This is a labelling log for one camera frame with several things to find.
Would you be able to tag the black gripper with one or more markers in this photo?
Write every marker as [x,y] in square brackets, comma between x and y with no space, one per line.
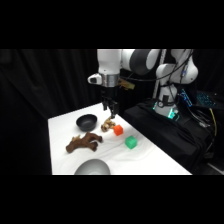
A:
[108,92]

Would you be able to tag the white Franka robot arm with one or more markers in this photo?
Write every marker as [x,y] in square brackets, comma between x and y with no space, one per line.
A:
[150,63]

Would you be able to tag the red block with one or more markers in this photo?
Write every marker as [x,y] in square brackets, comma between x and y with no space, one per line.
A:
[118,130]

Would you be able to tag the green block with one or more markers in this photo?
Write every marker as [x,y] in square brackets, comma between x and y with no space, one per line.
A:
[131,142]

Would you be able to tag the small tan plush toy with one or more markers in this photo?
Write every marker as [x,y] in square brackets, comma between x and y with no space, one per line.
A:
[107,124]

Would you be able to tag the black bowl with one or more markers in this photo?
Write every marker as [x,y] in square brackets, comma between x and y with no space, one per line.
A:
[86,122]

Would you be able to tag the white table cloth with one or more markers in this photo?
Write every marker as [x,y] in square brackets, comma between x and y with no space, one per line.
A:
[110,150]

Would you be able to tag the brown plush moose toy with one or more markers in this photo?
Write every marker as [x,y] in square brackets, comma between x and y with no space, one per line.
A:
[84,142]

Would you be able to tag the grey bowl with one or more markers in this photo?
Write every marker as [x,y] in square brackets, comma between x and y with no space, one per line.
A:
[92,168]

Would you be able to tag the black robot stand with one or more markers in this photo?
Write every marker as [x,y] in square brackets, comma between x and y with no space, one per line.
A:
[166,133]

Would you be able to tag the black curtain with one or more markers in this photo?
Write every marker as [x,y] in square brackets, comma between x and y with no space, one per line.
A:
[46,96]

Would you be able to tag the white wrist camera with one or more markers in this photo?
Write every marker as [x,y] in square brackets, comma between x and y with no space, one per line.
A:
[94,78]

